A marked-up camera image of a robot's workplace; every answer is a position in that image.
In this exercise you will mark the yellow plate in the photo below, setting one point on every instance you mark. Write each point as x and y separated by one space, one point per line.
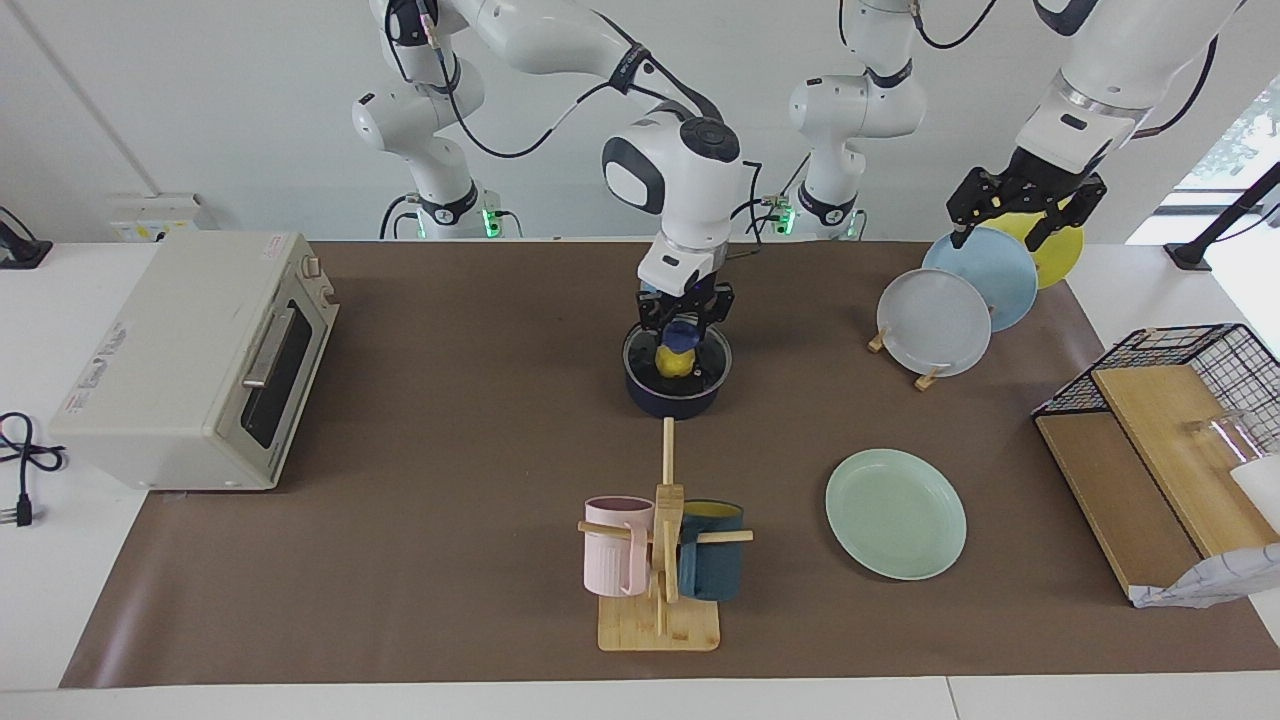
1065 255

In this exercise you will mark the clear glass cup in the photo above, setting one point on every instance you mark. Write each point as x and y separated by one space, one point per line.
1235 435

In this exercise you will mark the pink ribbed mug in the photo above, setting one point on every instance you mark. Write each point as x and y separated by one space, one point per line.
605 560

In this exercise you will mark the wooden mug tree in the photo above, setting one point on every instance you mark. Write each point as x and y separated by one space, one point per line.
660 625

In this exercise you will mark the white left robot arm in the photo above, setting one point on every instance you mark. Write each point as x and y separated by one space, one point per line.
860 110

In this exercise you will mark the black clamp base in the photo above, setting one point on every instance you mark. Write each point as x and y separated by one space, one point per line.
25 252

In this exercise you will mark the light blue plate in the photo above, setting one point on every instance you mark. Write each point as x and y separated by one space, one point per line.
1000 280

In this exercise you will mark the brown table mat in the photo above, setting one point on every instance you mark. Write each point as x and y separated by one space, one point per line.
450 550

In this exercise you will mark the dark blue mug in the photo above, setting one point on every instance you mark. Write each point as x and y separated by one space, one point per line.
715 575

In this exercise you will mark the yellow potato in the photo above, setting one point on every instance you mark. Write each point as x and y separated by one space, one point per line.
672 362

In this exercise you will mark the pale green plate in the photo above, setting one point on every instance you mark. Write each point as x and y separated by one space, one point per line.
895 515

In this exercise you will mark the wooden shelf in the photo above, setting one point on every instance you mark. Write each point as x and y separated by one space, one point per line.
1120 480

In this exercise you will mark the white wall socket box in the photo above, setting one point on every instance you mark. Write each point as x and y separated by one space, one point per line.
150 215

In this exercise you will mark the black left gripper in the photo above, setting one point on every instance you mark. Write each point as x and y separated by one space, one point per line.
1040 185

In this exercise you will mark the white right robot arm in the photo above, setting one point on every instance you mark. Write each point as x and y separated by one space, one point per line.
690 200

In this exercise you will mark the white crumpled cloth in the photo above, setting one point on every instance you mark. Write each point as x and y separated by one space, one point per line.
1220 580

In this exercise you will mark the wooden plate rack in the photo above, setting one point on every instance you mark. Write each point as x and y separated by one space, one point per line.
930 381

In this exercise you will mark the grey plate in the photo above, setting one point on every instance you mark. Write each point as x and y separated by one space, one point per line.
935 325

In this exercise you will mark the white rounded object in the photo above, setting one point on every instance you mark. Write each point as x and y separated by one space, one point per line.
1262 490

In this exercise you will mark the glass lid with blue knob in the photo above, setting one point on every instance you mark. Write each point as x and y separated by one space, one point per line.
715 355

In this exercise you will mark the beige toaster oven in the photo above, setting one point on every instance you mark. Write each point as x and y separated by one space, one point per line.
160 370

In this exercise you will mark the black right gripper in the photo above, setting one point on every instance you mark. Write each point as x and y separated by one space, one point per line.
690 298

